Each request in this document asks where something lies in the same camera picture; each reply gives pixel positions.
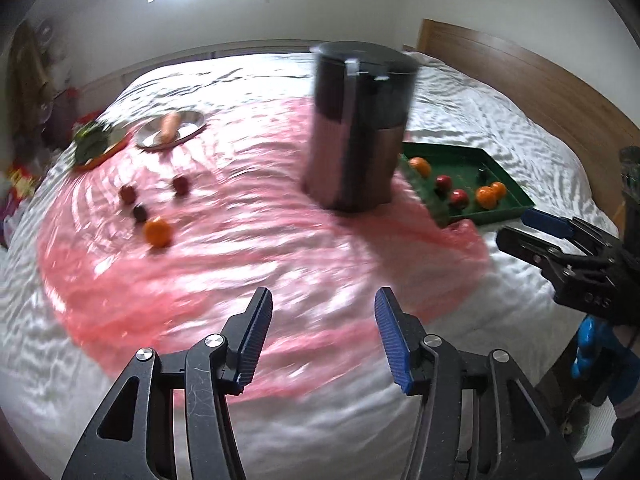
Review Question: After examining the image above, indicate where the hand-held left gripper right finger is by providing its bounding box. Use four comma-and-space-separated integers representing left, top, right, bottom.
374, 287, 583, 480

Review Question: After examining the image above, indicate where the red plate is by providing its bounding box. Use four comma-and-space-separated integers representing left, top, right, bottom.
75, 132, 133, 171

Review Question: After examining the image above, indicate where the white bed sheet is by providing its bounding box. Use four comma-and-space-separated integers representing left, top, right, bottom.
0, 52, 623, 480

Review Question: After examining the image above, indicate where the green leafy vegetable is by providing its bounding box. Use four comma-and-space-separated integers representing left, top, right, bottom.
74, 120, 113, 166

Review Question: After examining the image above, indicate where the wooden headboard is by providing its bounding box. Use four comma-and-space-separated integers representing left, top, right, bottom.
416, 19, 640, 196

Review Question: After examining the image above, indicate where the brown hanging garment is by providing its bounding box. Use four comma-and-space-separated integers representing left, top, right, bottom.
10, 22, 46, 126

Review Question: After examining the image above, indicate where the black and steel kettle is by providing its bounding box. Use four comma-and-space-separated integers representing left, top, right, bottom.
301, 41, 420, 213

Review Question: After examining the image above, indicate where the red and yellow box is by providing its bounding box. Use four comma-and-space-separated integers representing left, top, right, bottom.
6, 160, 38, 198

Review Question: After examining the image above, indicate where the round steel plate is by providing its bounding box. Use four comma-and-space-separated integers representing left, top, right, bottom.
135, 110, 207, 150

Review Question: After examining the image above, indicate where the carrot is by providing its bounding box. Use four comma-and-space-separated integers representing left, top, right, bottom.
159, 112, 180, 142

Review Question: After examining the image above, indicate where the person's right hand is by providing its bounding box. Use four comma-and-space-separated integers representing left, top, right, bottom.
571, 316, 615, 380

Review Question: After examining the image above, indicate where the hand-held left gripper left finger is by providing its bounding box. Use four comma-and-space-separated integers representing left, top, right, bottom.
60, 287, 273, 480

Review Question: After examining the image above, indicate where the green tray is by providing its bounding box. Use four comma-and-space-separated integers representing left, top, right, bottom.
397, 141, 536, 226

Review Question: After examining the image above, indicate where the pink plastic sheet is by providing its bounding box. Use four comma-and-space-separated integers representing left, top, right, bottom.
37, 95, 491, 391

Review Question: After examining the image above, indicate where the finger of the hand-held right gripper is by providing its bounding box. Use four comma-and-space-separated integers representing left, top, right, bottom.
521, 208, 620, 257
497, 226, 577, 281

